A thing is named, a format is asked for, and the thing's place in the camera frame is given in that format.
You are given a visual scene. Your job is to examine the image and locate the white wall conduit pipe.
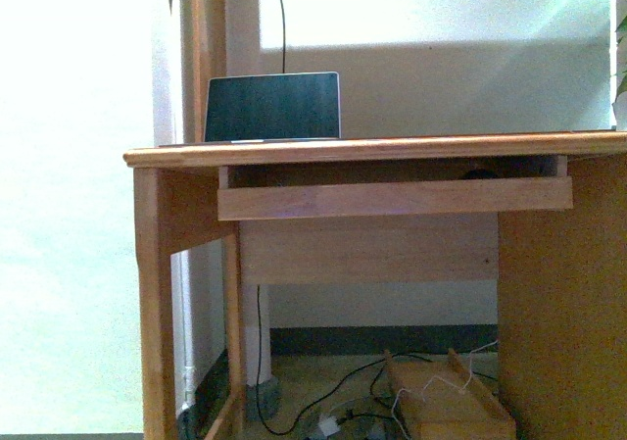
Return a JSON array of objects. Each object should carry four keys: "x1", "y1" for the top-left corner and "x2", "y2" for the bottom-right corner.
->
[{"x1": 178, "y1": 250, "x2": 195, "y2": 409}]

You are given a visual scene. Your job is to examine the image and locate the wooden box on floor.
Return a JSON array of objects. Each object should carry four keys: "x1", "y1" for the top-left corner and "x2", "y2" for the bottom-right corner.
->
[{"x1": 385, "y1": 350, "x2": 516, "y2": 439}]

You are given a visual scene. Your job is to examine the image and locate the green plant leaves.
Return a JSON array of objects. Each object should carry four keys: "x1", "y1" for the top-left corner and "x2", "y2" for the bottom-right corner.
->
[{"x1": 609, "y1": 10, "x2": 626, "y2": 131}]

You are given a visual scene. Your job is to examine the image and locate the black floor cable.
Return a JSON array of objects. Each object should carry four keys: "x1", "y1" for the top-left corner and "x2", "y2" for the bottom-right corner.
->
[{"x1": 255, "y1": 284, "x2": 499, "y2": 436}]

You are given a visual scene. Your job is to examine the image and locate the dark grey wireless mouse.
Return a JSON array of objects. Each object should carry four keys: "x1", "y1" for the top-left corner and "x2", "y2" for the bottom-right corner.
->
[{"x1": 461, "y1": 169, "x2": 499, "y2": 180}]

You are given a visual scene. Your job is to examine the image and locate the black hanging wall cable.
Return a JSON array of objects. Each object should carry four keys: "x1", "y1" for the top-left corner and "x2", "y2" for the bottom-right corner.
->
[{"x1": 274, "y1": 0, "x2": 287, "y2": 75}]

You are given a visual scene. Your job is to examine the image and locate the white power adapter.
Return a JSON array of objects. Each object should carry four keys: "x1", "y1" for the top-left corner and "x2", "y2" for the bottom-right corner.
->
[{"x1": 317, "y1": 416, "x2": 341, "y2": 438}]

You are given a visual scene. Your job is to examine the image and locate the grey laptop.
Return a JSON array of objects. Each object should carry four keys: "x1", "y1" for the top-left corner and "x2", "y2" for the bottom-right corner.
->
[{"x1": 204, "y1": 72, "x2": 341, "y2": 142}]

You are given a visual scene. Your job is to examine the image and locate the white thin cable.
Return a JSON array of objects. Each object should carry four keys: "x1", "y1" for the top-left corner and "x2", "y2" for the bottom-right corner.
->
[{"x1": 391, "y1": 339, "x2": 499, "y2": 440}]

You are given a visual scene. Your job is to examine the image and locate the wooden keyboard tray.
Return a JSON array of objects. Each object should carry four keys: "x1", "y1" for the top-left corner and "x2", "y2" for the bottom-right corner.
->
[{"x1": 217, "y1": 155, "x2": 573, "y2": 220}]

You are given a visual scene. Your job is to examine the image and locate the wooden desk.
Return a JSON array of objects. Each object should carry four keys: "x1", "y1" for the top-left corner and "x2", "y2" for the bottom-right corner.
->
[{"x1": 124, "y1": 130, "x2": 626, "y2": 439}]

